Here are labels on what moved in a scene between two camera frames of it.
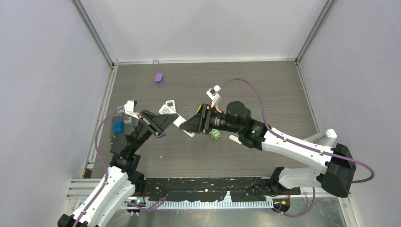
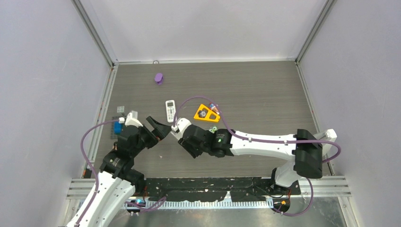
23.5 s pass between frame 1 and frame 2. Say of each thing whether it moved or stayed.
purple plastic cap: stayed
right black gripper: moved
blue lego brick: stayed
